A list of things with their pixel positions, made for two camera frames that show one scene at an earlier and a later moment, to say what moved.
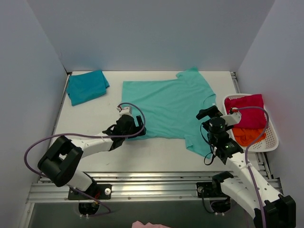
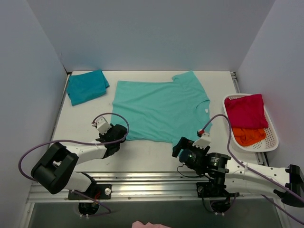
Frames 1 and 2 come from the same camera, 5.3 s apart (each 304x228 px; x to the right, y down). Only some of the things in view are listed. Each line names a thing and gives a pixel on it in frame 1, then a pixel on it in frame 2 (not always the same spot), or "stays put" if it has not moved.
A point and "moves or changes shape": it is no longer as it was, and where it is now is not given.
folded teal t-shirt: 82,88 stays put
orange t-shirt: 244,137 stays put
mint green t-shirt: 170,107 moves or changes shape
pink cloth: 137,224 stays put
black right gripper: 209,113 to 185,144
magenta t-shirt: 251,118 stays put
